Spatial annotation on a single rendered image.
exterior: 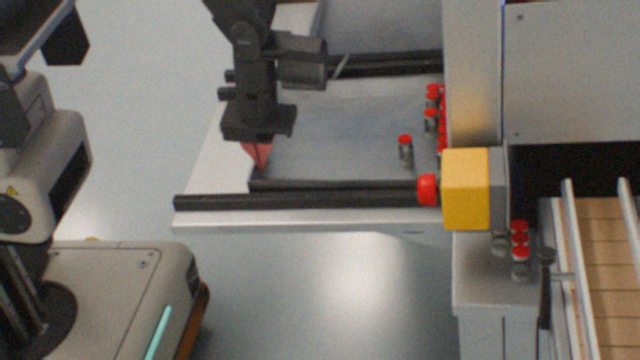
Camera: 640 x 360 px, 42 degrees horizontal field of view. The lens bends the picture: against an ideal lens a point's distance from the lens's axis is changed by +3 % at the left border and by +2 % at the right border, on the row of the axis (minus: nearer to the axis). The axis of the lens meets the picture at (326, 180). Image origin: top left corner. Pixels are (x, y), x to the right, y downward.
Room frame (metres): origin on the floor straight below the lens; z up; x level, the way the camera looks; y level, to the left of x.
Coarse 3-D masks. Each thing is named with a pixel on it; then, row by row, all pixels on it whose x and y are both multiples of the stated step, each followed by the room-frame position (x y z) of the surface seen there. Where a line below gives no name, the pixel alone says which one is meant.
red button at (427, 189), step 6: (426, 174) 0.76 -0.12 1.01; (432, 174) 0.76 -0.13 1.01; (420, 180) 0.75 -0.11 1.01; (426, 180) 0.75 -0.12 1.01; (432, 180) 0.75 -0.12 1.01; (420, 186) 0.74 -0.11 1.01; (426, 186) 0.74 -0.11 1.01; (432, 186) 0.74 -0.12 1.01; (438, 186) 0.75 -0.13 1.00; (420, 192) 0.74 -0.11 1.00; (426, 192) 0.74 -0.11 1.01; (432, 192) 0.73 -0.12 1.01; (438, 192) 0.74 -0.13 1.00; (420, 198) 0.74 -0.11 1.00; (426, 198) 0.73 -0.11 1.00; (432, 198) 0.73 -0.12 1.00; (426, 204) 0.74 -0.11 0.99; (432, 204) 0.73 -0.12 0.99
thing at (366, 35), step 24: (336, 0) 1.50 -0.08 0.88; (360, 0) 1.49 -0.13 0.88; (384, 0) 1.47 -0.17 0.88; (408, 0) 1.45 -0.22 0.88; (432, 0) 1.43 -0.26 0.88; (312, 24) 1.36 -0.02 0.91; (336, 24) 1.41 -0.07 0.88; (360, 24) 1.39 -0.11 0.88; (384, 24) 1.38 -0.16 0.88; (408, 24) 1.36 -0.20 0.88; (432, 24) 1.34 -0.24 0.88; (336, 48) 1.32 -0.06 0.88; (360, 48) 1.30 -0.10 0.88; (384, 48) 1.29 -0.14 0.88; (408, 48) 1.27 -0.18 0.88; (432, 48) 1.21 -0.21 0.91
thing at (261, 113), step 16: (240, 96) 0.97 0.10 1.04; (256, 96) 0.96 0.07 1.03; (272, 96) 0.96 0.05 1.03; (224, 112) 1.00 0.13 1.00; (240, 112) 0.97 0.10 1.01; (256, 112) 0.96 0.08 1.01; (272, 112) 0.96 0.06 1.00; (288, 112) 0.99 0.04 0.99; (224, 128) 0.96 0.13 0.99; (240, 128) 0.96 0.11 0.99; (256, 128) 0.95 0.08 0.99; (272, 128) 0.95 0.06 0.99; (288, 128) 0.95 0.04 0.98
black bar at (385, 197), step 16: (256, 192) 0.92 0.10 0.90; (272, 192) 0.92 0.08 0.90; (288, 192) 0.91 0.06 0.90; (304, 192) 0.91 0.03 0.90; (320, 192) 0.90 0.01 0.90; (336, 192) 0.89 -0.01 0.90; (352, 192) 0.89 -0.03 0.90; (368, 192) 0.88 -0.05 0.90; (384, 192) 0.87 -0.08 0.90; (400, 192) 0.87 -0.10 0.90; (416, 192) 0.86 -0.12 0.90; (176, 208) 0.94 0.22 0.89; (192, 208) 0.93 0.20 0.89; (208, 208) 0.92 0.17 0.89; (224, 208) 0.92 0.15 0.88; (240, 208) 0.91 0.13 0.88; (256, 208) 0.91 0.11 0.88; (272, 208) 0.90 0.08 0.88; (288, 208) 0.90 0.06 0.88
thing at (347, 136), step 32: (288, 96) 1.18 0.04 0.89; (320, 96) 1.17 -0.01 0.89; (352, 96) 1.15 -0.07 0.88; (384, 96) 1.14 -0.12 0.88; (416, 96) 1.12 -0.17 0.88; (320, 128) 1.08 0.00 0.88; (352, 128) 1.06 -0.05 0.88; (384, 128) 1.05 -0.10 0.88; (416, 128) 1.03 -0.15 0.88; (288, 160) 1.01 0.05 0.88; (320, 160) 1.00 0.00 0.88; (352, 160) 0.98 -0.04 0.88; (384, 160) 0.97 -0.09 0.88; (416, 160) 0.96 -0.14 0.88
